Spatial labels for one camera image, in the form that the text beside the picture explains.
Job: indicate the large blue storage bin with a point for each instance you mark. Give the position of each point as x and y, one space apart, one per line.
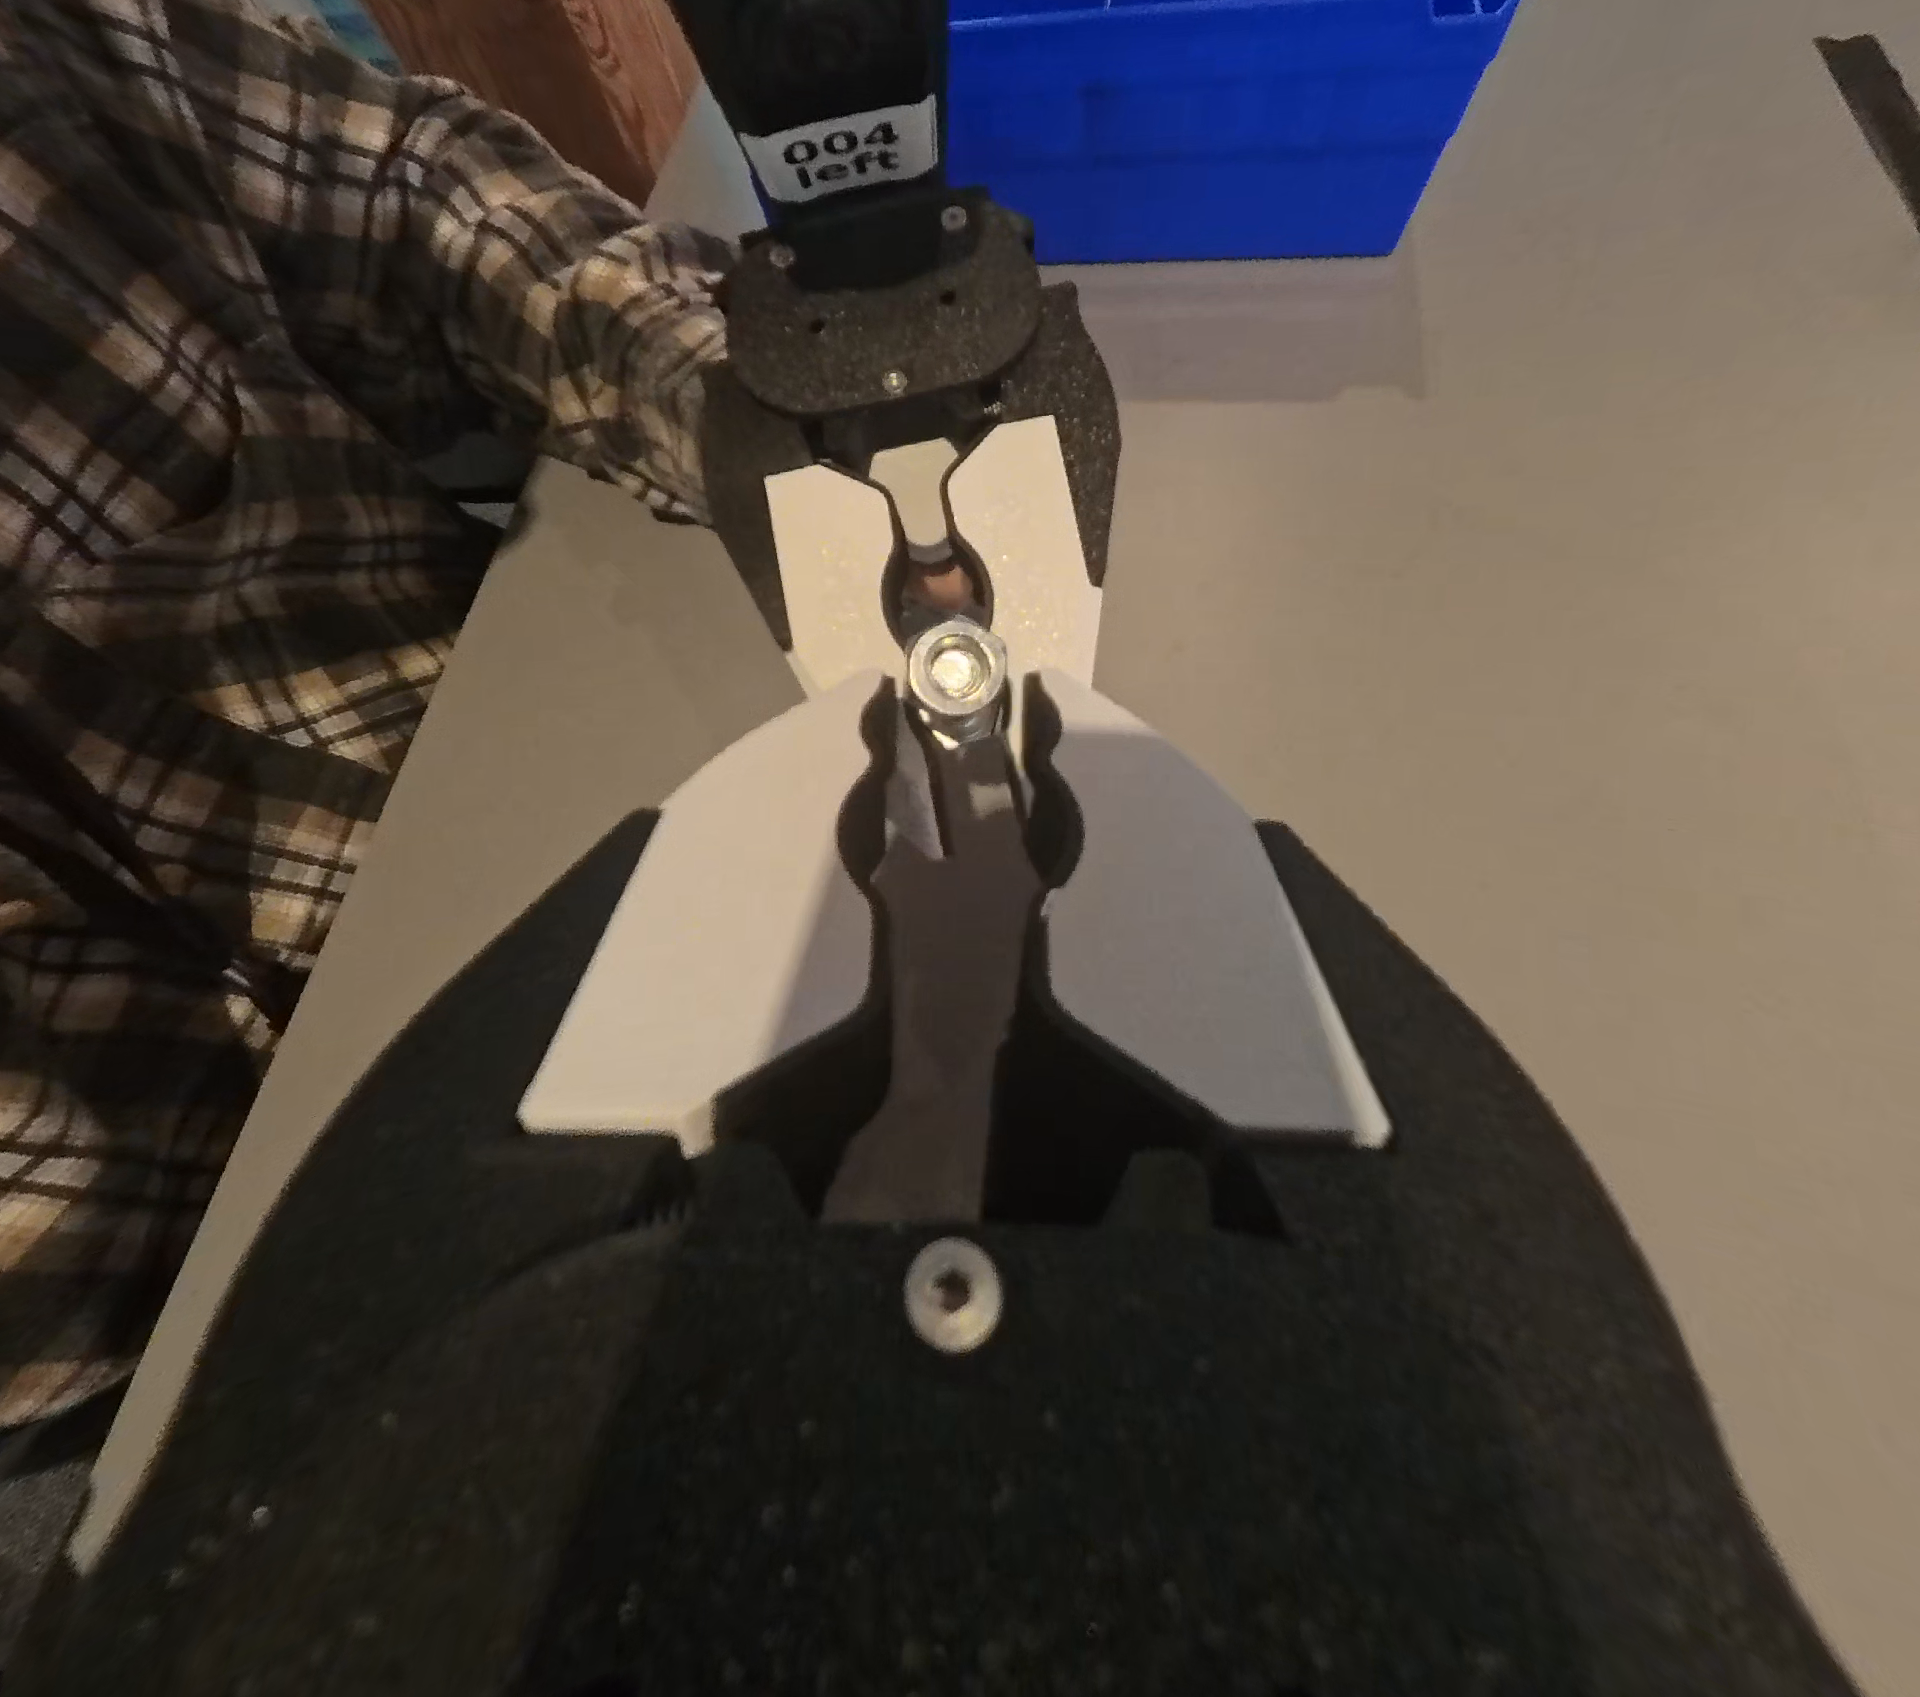
1230 77

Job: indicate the person's plaid shirt torso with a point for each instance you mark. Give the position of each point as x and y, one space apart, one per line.
179 527

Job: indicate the person's left forearm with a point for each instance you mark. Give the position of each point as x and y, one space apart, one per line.
572 287

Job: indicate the silver hex bolt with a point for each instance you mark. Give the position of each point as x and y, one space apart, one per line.
952 678

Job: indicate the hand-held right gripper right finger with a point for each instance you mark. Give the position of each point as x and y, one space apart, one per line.
1199 948

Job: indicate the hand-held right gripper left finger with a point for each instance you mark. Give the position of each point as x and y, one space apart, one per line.
706 961

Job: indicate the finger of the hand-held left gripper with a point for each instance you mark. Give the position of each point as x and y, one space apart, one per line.
818 573
1042 557

